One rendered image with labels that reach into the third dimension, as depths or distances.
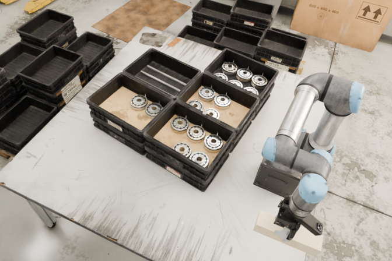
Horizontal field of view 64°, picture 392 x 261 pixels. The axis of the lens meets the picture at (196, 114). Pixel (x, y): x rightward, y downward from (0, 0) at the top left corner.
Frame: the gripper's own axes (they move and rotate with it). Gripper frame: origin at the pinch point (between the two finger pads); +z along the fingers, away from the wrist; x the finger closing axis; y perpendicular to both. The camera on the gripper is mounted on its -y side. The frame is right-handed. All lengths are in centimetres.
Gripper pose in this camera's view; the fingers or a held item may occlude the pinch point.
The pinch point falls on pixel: (288, 231)
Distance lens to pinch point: 129.8
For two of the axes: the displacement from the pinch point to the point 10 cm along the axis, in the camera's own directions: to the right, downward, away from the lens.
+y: -9.2, -3.3, 2.0
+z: -0.7, 6.5, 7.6
